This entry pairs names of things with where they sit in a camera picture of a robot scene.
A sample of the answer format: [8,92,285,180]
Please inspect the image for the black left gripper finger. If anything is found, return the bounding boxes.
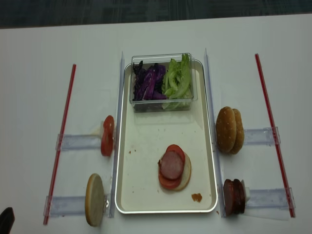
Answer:
[0,207,15,234]

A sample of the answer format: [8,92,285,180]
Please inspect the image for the meat patty slice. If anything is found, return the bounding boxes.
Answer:
[223,179,236,216]
[159,151,184,180]
[233,179,246,214]

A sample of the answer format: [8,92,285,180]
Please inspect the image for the left tomato slices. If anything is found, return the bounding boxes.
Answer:
[100,115,115,156]

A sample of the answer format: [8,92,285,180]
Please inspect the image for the green lettuce leaves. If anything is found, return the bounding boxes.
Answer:
[161,54,193,100]

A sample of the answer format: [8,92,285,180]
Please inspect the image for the left pale bun slice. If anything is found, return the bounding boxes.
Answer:
[85,173,105,227]

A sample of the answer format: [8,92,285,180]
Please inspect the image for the left red strip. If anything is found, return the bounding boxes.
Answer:
[43,64,77,226]

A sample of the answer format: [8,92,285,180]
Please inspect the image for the red strip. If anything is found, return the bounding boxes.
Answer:
[43,64,77,226]
[254,54,296,218]

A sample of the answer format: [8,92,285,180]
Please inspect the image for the white metal tray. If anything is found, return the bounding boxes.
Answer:
[115,60,218,214]

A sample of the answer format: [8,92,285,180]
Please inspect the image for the bottom bun on tray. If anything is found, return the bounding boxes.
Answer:
[158,153,192,191]

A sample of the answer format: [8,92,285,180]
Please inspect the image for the purple cabbage leaves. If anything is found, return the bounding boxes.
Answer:
[133,61,167,101]

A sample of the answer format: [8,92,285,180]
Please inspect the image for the clear plastic salad box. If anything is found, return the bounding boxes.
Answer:
[129,53,197,112]

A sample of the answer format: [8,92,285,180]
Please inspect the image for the sesame bun top front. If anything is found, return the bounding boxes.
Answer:
[215,106,236,153]

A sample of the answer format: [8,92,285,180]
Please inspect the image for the sesame bun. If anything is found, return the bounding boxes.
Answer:
[230,109,245,155]
[215,106,236,153]

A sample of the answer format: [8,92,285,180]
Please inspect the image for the white patty pusher block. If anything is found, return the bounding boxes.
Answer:
[241,180,250,204]

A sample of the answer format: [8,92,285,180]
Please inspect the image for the sesame bun top rear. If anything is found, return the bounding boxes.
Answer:
[230,109,245,155]

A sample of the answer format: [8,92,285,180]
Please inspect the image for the right red strip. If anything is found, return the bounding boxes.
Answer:
[254,54,296,218]

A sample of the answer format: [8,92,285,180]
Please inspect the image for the clear left bun rail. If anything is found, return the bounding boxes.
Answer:
[43,194,115,218]

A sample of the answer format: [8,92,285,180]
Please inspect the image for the clear tomato slide rail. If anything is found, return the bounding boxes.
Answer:
[56,134,101,151]

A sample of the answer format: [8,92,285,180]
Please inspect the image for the left clear long rail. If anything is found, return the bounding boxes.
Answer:
[107,52,125,218]

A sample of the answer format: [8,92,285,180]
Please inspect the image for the clear long rail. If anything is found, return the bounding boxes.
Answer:
[204,49,226,218]
[107,52,125,218]

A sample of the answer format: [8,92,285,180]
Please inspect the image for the right clear long rail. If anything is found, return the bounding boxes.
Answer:
[204,49,226,218]

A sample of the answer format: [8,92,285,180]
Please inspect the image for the clear bun slide rail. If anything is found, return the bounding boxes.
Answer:
[244,127,281,146]

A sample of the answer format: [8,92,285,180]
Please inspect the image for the clear patty slide rail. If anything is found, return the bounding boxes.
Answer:
[245,187,296,210]

